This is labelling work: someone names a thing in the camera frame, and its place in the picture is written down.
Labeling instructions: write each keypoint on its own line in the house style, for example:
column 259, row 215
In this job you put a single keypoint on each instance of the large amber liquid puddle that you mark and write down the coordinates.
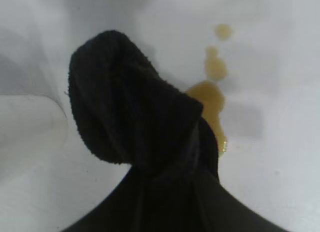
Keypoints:
column 210, row 96

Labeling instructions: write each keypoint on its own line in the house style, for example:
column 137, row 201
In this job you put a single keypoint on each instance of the white paper cup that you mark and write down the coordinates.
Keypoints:
column 30, row 121

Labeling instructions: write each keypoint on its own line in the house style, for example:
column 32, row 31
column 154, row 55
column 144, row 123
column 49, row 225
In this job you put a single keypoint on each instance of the small round amber drop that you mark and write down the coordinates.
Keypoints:
column 223, row 31

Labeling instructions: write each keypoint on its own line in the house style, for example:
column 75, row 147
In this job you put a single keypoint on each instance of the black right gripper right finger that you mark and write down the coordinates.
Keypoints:
column 245, row 214

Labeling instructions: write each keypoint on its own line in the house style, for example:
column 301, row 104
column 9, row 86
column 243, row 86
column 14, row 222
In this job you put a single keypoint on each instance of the elongated amber liquid drop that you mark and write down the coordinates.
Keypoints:
column 216, row 66

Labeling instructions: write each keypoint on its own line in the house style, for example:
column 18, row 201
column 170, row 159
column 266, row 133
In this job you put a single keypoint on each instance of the black cloth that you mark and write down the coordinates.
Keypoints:
column 125, row 104

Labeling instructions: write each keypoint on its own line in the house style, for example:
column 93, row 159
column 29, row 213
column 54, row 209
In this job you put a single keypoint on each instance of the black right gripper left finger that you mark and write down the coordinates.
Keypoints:
column 120, row 207

